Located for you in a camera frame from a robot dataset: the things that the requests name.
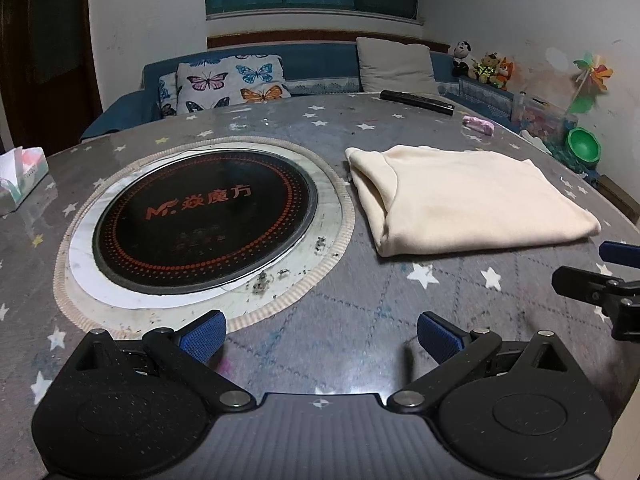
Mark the green plastic bowl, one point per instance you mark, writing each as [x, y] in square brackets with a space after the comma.
[584, 146]

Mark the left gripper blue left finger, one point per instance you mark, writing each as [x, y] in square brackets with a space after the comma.
[184, 355]

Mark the pink wrapped packet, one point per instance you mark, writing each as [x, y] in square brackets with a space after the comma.
[480, 125]

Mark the black remote control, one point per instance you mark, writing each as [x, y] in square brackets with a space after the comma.
[421, 102]

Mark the beige cushion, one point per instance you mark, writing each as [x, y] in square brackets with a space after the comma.
[390, 65]

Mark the orange plush toy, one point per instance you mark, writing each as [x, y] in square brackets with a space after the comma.
[503, 73]

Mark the panda plush toy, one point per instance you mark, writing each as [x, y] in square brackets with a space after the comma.
[462, 59]

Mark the grey star pattern table mat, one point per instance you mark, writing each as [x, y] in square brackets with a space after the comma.
[353, 332]

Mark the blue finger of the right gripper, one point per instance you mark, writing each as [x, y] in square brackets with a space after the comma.
[620, 253]
[617, 300]

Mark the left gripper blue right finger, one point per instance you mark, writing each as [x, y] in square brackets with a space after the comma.
[459, 355]

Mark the cream hoodie sweatshirt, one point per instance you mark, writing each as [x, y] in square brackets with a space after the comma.
[425, 201]

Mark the dark wooden door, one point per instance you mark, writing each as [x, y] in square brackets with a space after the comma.
[48, 81]

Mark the tissue box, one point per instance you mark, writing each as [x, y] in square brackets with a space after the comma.
[21, 170]

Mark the blue sofa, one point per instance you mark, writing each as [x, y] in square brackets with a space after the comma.
[310, 68]

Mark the butterfly print pillow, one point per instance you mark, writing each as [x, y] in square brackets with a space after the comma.
[238, 79]

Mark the colourful pinwheel toy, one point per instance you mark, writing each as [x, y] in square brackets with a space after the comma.
[590, 82]

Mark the yellow vest plush toy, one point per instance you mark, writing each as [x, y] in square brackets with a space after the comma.
[486, 67]

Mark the black induction cooktop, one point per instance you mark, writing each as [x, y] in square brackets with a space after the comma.
[204, 221]

